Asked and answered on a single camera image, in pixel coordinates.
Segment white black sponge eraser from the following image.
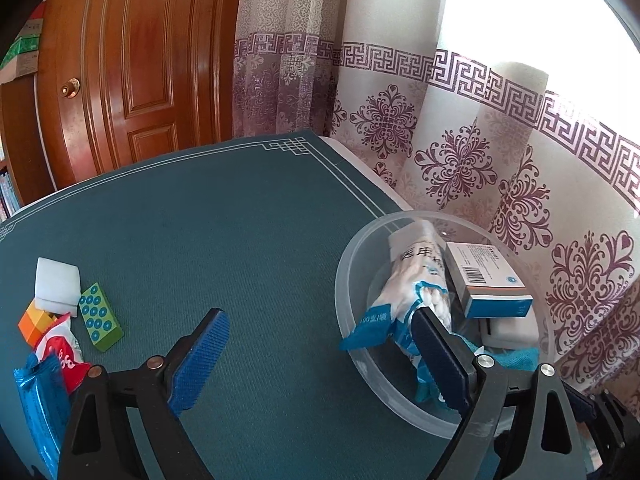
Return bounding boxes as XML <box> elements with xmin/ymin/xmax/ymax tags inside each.
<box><xmin>34</xmin><ymin>257</ymin><xmax>81</xmax><ymax>318</ymax></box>

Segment dark blue snack packet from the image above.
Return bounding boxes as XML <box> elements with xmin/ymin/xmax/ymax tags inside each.
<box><xmin>13</xmin><ymin>352</ymin><xmax>70</xmax><ymax>479</ymax></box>

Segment patterned curtain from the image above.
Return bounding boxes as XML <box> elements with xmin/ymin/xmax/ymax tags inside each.
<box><xmin>233</xmin><ymin>0</ymin><xmax>639</xmax><ymax>411</ymax></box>

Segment red balloon glue packet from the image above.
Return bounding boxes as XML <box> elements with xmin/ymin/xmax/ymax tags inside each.
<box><xmin>35</xmin><ymin>313</ymin><xmax>91</xmax><ymax>394</ymax></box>

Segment cotton swab bag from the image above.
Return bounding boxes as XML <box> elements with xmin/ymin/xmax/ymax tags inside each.
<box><xmin>340</xmin><ymin>219</ymin><xmax>452</xmax><ymax>403</ymax></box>

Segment white blue medicine box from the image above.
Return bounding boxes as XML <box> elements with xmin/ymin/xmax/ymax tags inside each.
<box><xmin>445</xmin><ymin>242</ymin><xmax>534</xmax><ymax>318</ymax></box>

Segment wooden bookshelf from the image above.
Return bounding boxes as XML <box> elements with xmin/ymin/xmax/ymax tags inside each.
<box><xmin>1</xmin><ymin>74</ymin><xmax>55</xmax><ymax>207</ymax></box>

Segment blue woven cloth pouch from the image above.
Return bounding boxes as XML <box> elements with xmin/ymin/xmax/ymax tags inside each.
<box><xmin>462</xmin><ymin>338</ymin><xmax>539</xmax><ymax>372</ymax></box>

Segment orange yellow toy brick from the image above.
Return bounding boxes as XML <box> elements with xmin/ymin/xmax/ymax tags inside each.
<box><xmin>17</xmin><ymin>301</ymin><xmax>56</xmax><ymax>349</ymax></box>

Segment green dotted block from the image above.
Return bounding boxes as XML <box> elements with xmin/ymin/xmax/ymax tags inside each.
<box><xmin>78</xmin><ymin>283</ymin><xmax>124</xmax><ymax>352</ymax></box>

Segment clear plastic bowl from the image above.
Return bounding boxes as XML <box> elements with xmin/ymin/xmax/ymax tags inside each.
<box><xmin>334</xmin><ymin>211</ymin><xmax>552</xmax><ymax>439</ymax></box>

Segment wooden door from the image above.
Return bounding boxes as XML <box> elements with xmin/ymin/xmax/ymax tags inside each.
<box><xmin>37</xmin><ymin>0</ymin><xmax>240</xmax><ymax>188</ymax></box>

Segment stacked boxes on shelf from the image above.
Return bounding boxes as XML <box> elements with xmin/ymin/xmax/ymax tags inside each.
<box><xmin>0</xmin><ymin>1</ymin><xmax>46</xmax><ymax>84</ymax></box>

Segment brass door knob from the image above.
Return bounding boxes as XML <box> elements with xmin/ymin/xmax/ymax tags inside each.
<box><xmin>60</xmin><ymin>77</ymin><xmax>81</xmax><ymax>99</ymax></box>

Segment white rectangular sponge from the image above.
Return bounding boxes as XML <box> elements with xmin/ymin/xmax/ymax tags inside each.
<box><xmin>480</xmin><ymin>316</ymin><xmax>539</xmax><ymax>350</ymax></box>

